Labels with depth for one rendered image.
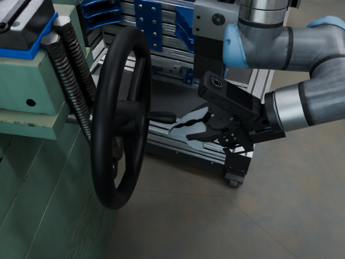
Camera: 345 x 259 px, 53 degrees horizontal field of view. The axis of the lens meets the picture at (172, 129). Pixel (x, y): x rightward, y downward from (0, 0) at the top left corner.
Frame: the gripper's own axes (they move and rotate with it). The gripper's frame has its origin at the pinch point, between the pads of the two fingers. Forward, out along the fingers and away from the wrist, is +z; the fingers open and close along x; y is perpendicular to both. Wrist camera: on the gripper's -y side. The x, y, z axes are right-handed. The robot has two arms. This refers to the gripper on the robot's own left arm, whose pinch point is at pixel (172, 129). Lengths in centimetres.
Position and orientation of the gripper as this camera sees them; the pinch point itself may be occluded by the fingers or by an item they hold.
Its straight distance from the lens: 66.9
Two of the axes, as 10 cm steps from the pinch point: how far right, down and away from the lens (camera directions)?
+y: 5.0, 6.1, 6.2
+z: -8.5, 2.2, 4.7
